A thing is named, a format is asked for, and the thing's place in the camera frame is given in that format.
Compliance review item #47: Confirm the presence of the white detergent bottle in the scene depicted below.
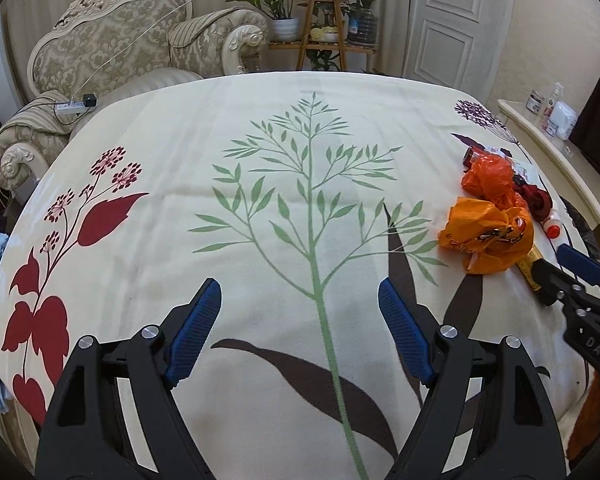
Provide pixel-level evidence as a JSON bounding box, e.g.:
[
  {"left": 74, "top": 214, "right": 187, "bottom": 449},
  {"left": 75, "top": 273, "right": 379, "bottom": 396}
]
[{"left": 546, "top": 101, "right": 578, "bottom": 141}]

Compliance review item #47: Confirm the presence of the white power strip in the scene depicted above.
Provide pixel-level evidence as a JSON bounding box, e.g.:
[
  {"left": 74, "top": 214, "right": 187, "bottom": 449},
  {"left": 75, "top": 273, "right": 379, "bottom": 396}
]
[{"left": 54, "top": 93, "right": 97, "bottom": 116}]

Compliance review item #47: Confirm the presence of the dark red satin cloth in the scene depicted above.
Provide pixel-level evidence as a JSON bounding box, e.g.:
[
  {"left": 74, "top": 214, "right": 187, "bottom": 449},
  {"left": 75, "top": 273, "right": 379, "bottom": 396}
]
[{"left": 513, "top": 174, "right": 553, "bottom": 223}]

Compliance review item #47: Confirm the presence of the small dark jar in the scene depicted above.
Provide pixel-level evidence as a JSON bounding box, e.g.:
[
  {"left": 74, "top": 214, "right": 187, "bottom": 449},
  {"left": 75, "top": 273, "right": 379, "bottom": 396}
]
[{"left": 526, "top": 90, "right": 544, "bottom": 115}]

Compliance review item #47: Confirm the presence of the white panel door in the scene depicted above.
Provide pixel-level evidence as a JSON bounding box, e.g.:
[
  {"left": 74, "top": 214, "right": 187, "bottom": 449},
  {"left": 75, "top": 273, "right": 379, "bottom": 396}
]
[{"left": 403, "top": 0, "right": 515, "bottom": 103}]

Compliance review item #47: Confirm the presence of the floral cream tablecloth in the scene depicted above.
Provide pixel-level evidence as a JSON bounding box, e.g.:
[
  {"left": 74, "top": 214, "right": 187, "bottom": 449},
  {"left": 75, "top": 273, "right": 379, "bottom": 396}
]
[{"left": 0, "top": 72, "right": 591, "bottom": 479}]

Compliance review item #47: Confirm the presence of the white paper envelope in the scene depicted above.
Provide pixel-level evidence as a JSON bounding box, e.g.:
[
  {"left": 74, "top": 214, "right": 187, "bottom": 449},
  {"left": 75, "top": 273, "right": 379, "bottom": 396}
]
[{"left": 513, "top": 162, "right": 541, "bottom": 185}]

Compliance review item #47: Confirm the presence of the cream ornate sofa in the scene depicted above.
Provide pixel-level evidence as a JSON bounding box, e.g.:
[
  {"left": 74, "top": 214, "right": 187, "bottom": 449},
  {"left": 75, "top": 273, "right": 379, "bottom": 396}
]
[{"left": 0, "top": 0, "right": 268, "bottom": 191}]

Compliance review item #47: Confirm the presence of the orange printed wrapper bag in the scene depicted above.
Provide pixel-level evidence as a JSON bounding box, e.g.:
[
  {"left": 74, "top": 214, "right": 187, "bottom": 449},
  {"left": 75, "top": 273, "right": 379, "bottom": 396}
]
[{"left": 438, "top": 197, "right": 534, "bottom": 275}]

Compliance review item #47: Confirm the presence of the orange plastic bag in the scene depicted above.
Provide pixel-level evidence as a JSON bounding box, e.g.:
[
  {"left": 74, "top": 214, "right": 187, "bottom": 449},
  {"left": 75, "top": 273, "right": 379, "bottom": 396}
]
[{"left": 460, "top": 154, "right": 527, "bottom": 210}]

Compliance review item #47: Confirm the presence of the yellow bottle black cap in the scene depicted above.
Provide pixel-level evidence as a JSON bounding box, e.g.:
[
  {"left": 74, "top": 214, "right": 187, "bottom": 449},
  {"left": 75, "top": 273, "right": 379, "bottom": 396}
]
[{"left": 517, "top": 244, "right": 549, "bottom": 293}]

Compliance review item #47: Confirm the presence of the red can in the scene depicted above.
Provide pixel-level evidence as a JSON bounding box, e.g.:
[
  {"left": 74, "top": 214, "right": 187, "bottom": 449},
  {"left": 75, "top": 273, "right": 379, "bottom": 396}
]
[{"left": 463, "top": 146, "right": 486, "bottom": 170}]

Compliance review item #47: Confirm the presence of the red white snack packet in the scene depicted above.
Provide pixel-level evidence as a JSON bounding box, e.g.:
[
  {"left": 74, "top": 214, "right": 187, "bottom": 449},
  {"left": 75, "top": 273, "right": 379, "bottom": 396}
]
[{"left": 484, "top": 146, "right": 528, "bottom": 179}]

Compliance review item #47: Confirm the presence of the wooden plant stand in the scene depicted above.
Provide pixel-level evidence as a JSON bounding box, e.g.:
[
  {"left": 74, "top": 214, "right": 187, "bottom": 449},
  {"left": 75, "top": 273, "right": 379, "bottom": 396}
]
[{"left": 268, "top": 0, "right": 376, "bottom": 73}]

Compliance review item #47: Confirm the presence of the white bottle red cap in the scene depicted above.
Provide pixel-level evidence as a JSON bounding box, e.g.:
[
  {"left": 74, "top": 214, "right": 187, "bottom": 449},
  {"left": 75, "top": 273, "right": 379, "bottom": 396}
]
[{"left": 542, "top": 208, "right": 562, "bottom": 240}]

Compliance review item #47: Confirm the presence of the cream tv cabinet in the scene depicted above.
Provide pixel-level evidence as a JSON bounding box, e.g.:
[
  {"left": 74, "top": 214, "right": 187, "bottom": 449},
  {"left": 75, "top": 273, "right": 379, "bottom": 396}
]
[{"left": 498, "top": 100, "right": 600, "bottom": 245}]

